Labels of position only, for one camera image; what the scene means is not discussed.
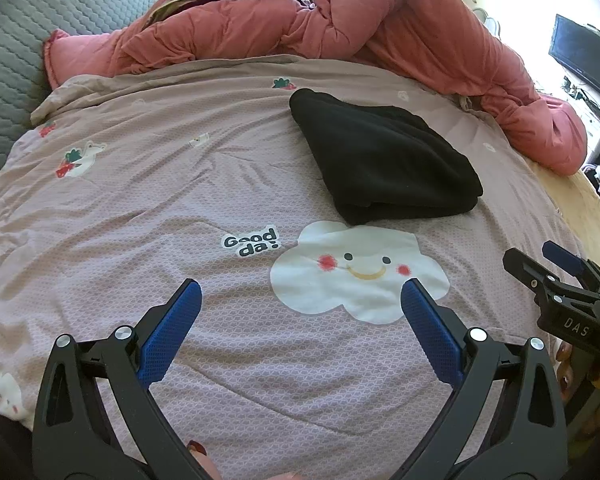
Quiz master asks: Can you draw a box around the light pink printed blanket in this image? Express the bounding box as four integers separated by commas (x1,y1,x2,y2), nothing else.
0,55,588,480

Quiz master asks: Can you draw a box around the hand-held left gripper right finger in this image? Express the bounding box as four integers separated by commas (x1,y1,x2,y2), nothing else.
401,278,568,480

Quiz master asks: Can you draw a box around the person's right hand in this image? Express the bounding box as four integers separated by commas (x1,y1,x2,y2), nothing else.
554,342,600,436

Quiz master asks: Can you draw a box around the person's left hand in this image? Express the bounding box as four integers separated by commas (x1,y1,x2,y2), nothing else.
186,439,231,480

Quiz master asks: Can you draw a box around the black monitor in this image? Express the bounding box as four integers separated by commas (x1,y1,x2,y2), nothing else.
548,14,600,101

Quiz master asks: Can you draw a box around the grey quilted headboard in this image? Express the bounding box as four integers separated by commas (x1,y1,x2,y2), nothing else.
0,0,173,196

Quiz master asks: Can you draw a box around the pink puffy comforter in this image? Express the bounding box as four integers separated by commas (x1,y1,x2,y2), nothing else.
42,0,588,177

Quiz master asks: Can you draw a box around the black sweater with orange cuffs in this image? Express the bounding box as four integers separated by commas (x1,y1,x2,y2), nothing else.
289,88,484,226

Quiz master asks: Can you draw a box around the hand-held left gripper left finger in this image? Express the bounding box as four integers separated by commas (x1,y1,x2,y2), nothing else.
31,278,203,480

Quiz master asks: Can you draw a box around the cream bed sheet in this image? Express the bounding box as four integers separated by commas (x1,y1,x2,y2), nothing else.
527,157,600,281

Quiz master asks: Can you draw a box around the white desk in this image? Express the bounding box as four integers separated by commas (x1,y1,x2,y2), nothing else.
562,75,600,161

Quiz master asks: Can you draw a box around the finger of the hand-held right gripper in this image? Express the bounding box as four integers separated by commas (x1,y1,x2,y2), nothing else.
541,240,600,288
502,248,561,296

